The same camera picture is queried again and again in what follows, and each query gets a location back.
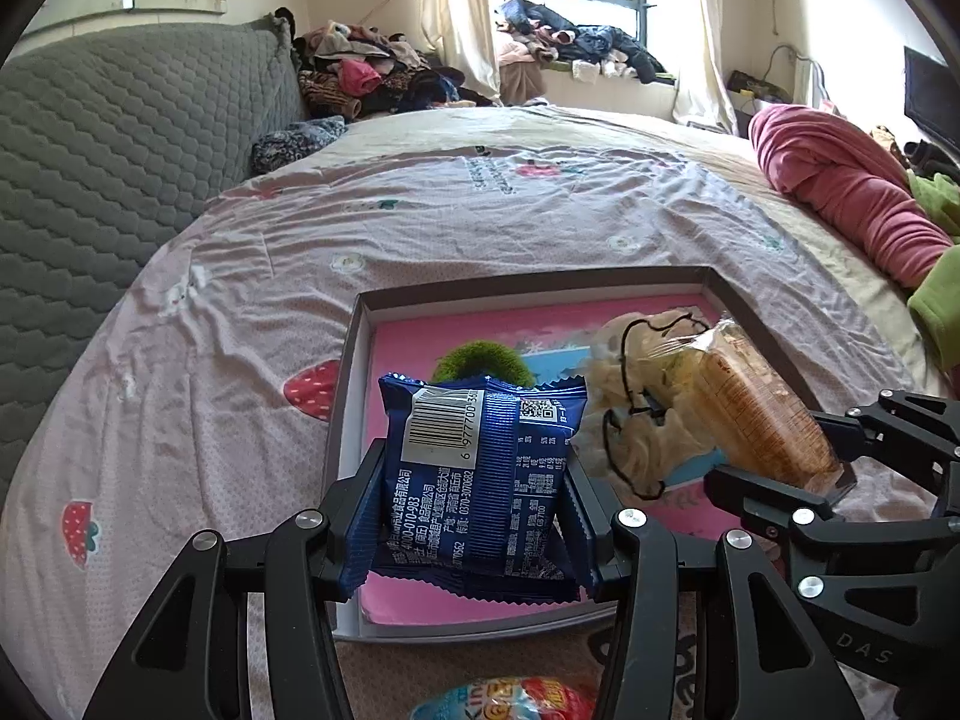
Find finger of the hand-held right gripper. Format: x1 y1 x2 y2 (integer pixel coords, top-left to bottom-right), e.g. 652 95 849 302
702 462 960 565
806 388 960 479

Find black television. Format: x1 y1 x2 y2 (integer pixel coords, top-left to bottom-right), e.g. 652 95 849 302
904 46 960 143

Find dark bag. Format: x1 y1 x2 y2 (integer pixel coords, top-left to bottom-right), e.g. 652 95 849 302
729 70 785 100

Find beige bed sheet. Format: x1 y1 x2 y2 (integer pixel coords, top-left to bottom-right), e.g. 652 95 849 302
330 105 931 406

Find green cloth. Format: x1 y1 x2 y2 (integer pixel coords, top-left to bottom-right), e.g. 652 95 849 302
904 169 960 376

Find cream curtain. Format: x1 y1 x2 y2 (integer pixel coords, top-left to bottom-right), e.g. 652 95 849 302
420 0 500 106
675 0 740 136

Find clothes pile on windowsill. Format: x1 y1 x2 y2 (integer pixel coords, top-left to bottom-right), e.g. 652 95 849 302
495 0 668 87

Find black cloth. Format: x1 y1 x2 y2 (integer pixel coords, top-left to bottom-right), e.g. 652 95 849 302
900 139 960 179

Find pile of mixed clothes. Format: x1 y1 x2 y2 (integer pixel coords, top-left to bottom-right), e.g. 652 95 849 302
292 22 496 121

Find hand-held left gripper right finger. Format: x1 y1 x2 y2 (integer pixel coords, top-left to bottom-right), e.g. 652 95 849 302
559 457 867 720

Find dark patterned cloth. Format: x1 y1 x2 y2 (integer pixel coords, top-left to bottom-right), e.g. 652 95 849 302
250 118 350 175

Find pink quilt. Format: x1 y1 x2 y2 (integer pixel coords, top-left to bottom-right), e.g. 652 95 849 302
750 105 960 293

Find small yellow cracker packet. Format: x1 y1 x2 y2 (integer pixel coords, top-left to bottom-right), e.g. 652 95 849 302
675 319 856 496

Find shallow grey cardboard box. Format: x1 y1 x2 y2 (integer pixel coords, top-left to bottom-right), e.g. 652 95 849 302
324 265 856 642

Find egg-shaped candy packet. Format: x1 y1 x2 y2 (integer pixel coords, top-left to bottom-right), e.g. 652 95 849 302
409 675 601 720

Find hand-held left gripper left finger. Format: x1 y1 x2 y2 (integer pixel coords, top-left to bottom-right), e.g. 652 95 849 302
82 439 391 720

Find green fuzzy ring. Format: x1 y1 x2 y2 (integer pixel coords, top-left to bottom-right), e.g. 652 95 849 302
430 341 537 391

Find cream scrunchie with black trim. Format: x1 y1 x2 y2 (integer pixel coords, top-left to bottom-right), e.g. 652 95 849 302
581 307 732 500

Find blue snack packet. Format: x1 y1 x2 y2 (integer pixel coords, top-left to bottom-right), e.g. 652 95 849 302
336 373 593 608

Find grey quilted headboard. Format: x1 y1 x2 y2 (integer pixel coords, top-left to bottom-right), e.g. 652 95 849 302
0 19 308 496

